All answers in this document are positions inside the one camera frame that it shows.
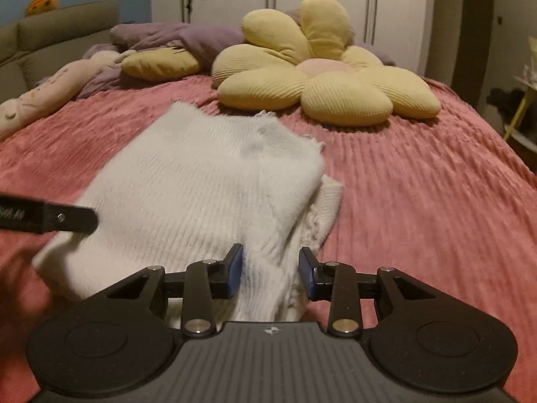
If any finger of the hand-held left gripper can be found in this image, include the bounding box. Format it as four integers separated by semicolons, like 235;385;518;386
0;192;100;236

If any yellow side table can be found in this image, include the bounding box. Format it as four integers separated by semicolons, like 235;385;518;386
502;37;537;152

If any orange plush toy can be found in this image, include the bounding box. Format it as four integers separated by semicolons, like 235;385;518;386
24;0;60;17

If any small yellow pillow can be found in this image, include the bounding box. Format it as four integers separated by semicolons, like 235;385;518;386
121;47;207;82

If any olive green sofa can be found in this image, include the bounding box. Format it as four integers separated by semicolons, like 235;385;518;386
0;0;120;105

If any white knit garment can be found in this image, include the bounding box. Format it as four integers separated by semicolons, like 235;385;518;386
31;100;345;324

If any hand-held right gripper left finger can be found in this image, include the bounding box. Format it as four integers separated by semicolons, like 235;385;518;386
103;243;244;337

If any pink ribbed blanket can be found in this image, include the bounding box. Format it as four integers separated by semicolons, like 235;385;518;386
0;69;537;403

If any long cream plush pillow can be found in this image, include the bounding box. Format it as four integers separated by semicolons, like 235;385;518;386
0;49;136;142

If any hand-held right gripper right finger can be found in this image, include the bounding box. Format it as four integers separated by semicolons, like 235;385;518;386
298;246;437;336

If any yellow flower-shaped pillow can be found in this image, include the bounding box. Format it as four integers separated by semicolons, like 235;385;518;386
211;0;442;128

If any purple and yellow plush toy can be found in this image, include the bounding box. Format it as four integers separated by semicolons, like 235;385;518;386
80;21;397;99

